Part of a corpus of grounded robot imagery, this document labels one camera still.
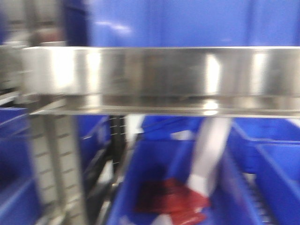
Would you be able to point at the stainless steel shelf edge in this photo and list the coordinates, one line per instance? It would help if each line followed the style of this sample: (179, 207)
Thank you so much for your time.
(204, 81)

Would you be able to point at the blue tray upper shelf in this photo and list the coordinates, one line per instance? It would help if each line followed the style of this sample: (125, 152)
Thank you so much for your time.
(179, 23)

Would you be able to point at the blue bin with red item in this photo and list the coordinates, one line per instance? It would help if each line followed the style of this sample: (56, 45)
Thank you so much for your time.
(231, 202)

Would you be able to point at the red plastic packet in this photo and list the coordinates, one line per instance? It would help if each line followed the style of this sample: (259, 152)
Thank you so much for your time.
(172, 198)

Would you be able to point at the blue bin lower right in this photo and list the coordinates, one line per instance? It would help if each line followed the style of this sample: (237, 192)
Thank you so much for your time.
(270, 149)

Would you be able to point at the blue bin lower left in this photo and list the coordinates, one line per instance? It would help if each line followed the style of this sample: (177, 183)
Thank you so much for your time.
(19, 202)

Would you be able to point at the slotted metal shelf post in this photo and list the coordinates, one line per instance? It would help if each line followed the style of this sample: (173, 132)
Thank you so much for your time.
(55, 154)

